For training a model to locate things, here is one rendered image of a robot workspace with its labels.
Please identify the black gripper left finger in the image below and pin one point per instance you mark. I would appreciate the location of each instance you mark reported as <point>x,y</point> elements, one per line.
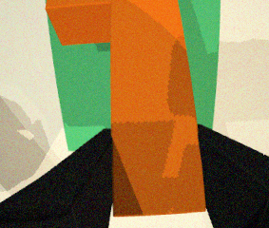
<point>76,193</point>

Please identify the orange l-shaped part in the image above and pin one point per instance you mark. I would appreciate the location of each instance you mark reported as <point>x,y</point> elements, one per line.
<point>156,166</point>

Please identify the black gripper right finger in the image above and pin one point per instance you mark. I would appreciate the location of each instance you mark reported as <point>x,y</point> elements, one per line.
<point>235,180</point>

